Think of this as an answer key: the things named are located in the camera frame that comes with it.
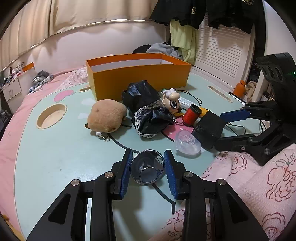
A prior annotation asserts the orange cardboard box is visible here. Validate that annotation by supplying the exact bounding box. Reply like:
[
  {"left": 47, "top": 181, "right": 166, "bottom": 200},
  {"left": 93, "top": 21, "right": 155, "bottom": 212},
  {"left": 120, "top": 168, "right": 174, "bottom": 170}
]
[{"left": 86, "top": 53, "right": 191, "bottom": 101}]

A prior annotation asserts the white bedside drawer cabinet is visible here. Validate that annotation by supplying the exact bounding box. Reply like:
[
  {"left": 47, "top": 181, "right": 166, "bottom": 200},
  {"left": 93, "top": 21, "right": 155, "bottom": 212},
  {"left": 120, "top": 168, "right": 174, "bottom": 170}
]
[{"left": 1, "top": 78, "right": 24, "bottom": 113}]

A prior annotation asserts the grey clothes pile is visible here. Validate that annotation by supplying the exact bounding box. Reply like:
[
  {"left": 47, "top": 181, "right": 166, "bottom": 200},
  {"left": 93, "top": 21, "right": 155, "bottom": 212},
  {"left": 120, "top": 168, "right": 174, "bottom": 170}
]
[{"left": 146, "top": 43, "right": 183, "bottom": 60}]

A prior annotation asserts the cartoon figure toy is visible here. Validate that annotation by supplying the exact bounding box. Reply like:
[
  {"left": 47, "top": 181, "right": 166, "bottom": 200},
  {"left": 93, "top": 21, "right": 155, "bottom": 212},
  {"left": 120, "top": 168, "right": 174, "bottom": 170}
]
[{"left": 162, "top": 88, "right": 181, "bottom": 114}]

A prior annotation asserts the pink bed sheet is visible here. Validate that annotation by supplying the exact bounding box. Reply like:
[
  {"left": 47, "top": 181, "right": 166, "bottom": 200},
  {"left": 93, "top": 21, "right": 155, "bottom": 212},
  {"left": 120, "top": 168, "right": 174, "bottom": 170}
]
[{"left": 0, "top": 70, "right": 74, "bottom": 232}]

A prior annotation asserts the green hanging garment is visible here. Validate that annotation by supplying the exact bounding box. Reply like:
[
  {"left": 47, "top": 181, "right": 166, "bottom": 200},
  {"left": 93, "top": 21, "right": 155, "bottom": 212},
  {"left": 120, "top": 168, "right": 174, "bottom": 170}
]
[{"left": 170, "top": 20, "right": 196, "bottom": 64}]

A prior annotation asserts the yellow white tube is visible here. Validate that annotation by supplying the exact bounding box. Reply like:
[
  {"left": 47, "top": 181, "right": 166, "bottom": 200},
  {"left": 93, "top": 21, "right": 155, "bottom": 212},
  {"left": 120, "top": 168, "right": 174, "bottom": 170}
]
[{"left": 178, "top": 96, "right": 210, "bottom": 119}]

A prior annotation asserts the beige curtain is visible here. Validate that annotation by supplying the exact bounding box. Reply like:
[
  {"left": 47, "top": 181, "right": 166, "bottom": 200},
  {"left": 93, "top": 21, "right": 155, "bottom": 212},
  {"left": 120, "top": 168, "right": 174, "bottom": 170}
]
[{"left": 1, "top": 0, "right": 156, "bottom": 69}]

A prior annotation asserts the pink floral blanket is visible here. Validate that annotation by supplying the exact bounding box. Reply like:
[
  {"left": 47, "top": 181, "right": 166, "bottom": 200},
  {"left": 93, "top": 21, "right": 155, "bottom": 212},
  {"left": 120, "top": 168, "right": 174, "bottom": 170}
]
[{"left": 56, "top": 66, "right": 88, "bottom": 91}]

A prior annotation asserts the black cable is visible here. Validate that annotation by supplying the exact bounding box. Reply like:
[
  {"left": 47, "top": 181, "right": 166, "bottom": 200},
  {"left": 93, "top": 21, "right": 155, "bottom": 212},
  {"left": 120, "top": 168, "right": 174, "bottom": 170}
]
[{"left": 173, "top": 89, "right": 266, "bottom": 137}]

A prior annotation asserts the black square box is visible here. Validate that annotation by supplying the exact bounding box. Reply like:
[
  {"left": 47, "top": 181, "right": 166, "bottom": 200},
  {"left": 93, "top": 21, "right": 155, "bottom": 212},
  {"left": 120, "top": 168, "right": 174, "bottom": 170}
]
[{"left": 192, "top": 111, "right": 226, "bottom": 150}]

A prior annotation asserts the red thread spool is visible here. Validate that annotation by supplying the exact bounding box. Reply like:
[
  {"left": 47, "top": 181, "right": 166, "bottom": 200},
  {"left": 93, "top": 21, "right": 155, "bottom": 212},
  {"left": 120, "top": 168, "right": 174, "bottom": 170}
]
[{"left": 182, "top": 104, "right": 202, "bottom": 126}]

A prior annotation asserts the clear egg capsule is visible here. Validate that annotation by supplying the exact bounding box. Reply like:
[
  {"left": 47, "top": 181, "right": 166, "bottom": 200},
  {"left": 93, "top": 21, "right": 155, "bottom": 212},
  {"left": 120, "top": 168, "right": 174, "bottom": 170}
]
[{"left": 174, "top": 130, "right": 202, "bottom": 159}]

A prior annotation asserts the brown plush toy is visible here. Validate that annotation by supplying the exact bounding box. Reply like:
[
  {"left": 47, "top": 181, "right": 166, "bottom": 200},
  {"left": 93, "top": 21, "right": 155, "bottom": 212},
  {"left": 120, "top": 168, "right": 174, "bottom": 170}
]
[{"left": 85, "top": 99, "right": 127, "bottom": 133}]

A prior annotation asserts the orange bottle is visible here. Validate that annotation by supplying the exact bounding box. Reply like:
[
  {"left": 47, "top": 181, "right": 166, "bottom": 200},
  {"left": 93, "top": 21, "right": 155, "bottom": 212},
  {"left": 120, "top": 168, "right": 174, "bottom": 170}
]
[{"left": 233, "top": 80, "right": 246, "bottom": 98}]

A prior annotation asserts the pink fuzzy sleeve forearm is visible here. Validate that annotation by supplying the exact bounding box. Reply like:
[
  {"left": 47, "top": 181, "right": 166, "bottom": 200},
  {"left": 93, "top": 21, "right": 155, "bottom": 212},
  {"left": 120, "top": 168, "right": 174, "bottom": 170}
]
[{"left": 150, "top": 143, "right": 296, "bottom": 241}]

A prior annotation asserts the black lace cloth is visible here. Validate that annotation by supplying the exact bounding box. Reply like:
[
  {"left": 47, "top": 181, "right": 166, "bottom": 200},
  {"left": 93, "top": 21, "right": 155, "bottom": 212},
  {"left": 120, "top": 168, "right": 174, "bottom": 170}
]
[{"left": 122, "top": 80, "right": 173, "bottom": 138}]

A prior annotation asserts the smartphone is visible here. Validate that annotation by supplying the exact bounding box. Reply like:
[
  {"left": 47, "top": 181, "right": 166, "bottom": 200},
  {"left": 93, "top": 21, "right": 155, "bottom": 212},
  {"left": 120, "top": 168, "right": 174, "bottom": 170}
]
[{"left": 229, "top": 92, "right": 245, "bottom": 106}]

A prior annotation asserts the mint cartoon lap table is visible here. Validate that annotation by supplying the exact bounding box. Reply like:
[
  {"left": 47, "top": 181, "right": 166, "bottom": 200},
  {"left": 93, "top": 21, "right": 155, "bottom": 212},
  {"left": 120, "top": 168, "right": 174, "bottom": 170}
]
[{"left": 14, "top": 69, "right": 278, "bottom": 239}]

